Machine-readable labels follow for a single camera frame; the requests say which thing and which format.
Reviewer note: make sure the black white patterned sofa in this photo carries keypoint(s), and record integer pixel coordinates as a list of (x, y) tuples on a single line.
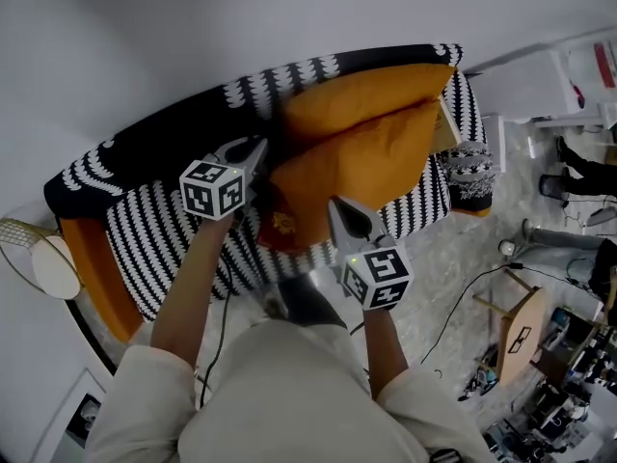
[(144, 239)]

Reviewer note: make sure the person's left forearm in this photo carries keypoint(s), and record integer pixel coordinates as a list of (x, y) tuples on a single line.
[(188, 287)]

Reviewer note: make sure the person's dark trouser leg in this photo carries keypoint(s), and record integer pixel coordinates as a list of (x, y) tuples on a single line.
[(311, 302)]

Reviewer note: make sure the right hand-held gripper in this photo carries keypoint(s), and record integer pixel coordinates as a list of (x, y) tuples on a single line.
[(381, 278)]

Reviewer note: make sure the person's right forearm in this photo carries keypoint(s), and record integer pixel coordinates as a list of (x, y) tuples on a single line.
[(383, 350)]

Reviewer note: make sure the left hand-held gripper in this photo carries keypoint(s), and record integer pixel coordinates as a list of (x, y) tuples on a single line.
[(212, 191)]

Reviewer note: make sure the pile of electronic equipment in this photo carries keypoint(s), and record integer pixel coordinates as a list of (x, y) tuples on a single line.
[(569, 403)]

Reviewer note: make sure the person's grey shoe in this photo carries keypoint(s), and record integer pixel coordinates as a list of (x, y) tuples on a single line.
[(274, 302)]

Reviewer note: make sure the white cabinet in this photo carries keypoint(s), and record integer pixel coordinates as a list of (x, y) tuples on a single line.
[(520, 85)]

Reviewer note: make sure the orange cushion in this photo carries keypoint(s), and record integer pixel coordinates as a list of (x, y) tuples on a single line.
[(366, 162), (366, 94)]

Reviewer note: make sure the person's white shirt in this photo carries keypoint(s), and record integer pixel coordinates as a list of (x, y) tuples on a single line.
[(289, 403)]

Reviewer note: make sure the beige flat box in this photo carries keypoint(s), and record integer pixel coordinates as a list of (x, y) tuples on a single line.
[(446, 128)]

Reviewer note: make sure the white panel with red label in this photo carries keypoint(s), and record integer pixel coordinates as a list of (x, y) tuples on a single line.
[(605, 65)]

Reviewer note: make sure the wooden stool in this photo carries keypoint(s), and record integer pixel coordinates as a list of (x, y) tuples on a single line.
[(523, 335)]

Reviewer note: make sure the black mesh wastebasket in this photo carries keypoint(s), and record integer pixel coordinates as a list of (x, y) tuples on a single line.
[(552, 185)]

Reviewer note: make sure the white seat cushion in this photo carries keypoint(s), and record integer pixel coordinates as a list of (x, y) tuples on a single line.
[(55, 268)]

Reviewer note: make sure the red embroidered cushion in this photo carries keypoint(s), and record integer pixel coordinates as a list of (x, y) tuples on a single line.
[(282, 222)]

